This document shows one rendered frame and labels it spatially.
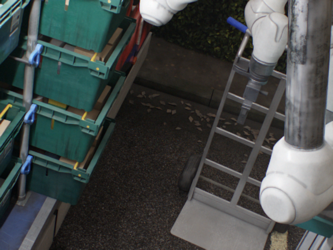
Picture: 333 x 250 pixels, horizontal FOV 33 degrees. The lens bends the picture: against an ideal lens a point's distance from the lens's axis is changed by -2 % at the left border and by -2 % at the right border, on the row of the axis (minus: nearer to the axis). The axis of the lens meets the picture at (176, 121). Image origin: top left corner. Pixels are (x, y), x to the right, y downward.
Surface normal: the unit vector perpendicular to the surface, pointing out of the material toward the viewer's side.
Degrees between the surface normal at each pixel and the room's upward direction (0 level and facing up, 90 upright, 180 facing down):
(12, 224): 0
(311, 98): 76
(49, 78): 93
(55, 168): 2
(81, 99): 95
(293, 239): 0
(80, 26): 96
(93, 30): 96
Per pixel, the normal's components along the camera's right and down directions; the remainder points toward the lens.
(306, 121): -0.18, 0.41
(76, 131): -0.22, 0.61
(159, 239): 0.22, -0.76
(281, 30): 0.18, 0.45
